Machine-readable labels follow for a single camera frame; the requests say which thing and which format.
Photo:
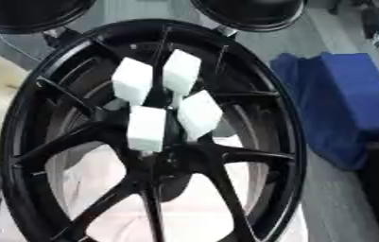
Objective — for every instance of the white pin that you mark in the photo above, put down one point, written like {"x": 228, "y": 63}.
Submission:
{"x": 181, "y": 72}
{"x": 146, "y": 128}
{"x": 199, "y": 115}
{"x": 132, "y": 80}

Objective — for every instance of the black spoked wheel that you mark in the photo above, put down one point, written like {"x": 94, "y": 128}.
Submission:
{"x": 220, "y": 176}

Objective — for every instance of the blue cloth-covered object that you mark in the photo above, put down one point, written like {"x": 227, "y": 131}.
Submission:
{"x": 341, "y": 100}

